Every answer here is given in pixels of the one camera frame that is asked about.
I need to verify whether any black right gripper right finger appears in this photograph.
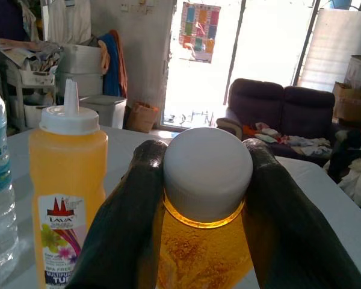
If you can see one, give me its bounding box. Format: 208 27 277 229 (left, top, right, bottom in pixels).
242 138 361 289

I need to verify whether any brown paper bag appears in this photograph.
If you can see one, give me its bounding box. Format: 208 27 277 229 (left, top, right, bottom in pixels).
126 102 159 133

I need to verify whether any dark purple sofa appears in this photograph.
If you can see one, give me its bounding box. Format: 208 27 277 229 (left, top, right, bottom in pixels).
215 78 344 167

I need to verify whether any brown cardboard box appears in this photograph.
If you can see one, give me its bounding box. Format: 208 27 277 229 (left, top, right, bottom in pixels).
332 81 361 122

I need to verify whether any grey lidded bin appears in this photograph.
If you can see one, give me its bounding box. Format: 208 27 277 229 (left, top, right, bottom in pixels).
78 95 128 129

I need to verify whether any orange squeeze bottle white nozzle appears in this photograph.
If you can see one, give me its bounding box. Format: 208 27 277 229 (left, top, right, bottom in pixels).
28 78 109 289

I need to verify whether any cluttered white shelf rack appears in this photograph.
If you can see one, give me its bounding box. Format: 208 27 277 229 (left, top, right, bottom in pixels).
0 36 58 131

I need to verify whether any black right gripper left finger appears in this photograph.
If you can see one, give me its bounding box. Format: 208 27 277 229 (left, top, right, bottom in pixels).
65 139 170 289

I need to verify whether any amber bottle with white cap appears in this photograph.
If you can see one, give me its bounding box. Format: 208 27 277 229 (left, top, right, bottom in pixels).
155 126 260 289

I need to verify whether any colourful wall calendar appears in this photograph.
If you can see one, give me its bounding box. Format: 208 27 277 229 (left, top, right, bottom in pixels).
178 1 222 64

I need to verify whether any clothes heap on sofa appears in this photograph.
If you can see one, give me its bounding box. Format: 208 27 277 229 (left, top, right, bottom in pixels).
242 122 332 158

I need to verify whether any blue hanging towel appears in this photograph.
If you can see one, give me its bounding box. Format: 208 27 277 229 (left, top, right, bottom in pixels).
97 33 123 97

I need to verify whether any pile of dark and white clothes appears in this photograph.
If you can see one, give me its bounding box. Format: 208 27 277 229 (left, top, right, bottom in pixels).
322 126 361 209

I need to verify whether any white hanging garment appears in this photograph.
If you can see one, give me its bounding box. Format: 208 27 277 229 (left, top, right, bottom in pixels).
46 0 93 45

